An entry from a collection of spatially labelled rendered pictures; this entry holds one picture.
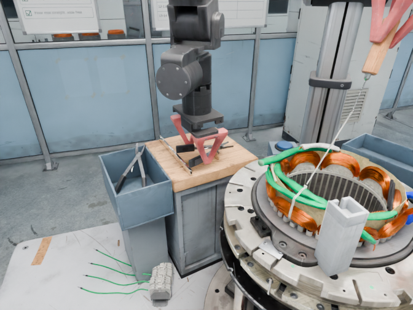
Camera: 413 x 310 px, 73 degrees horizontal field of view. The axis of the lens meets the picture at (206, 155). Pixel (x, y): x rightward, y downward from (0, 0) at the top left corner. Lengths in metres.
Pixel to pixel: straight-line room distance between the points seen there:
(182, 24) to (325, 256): 0.39
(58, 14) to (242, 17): 1.45
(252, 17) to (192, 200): 2.30
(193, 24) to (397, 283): 0.44
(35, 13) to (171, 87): 2.13
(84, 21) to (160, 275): 2.09
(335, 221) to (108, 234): 0.68
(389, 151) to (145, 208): 0.60
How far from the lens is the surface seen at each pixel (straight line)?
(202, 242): 0.70
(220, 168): 0.58
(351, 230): 0.33
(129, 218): 0.56
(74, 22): 2.49
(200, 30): 0.48
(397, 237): 0.45
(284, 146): 0.73
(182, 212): 0.60
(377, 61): 0.38
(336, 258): 0.35
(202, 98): 0.52
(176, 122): 0.59
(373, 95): 3.14
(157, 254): 0.69
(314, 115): 0.89
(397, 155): 0.82
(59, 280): 0.81
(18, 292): 0.84
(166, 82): 0.45
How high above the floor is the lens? 1.37
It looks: 30 degrees down
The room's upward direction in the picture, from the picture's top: straight up
